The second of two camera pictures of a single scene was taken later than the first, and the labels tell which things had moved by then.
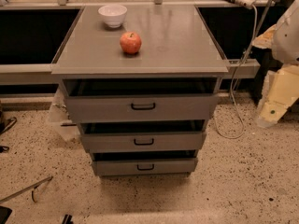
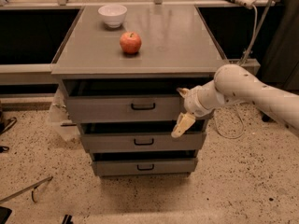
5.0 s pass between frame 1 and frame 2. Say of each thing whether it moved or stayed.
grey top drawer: stayed
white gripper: moved
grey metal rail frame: stayed
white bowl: stayed
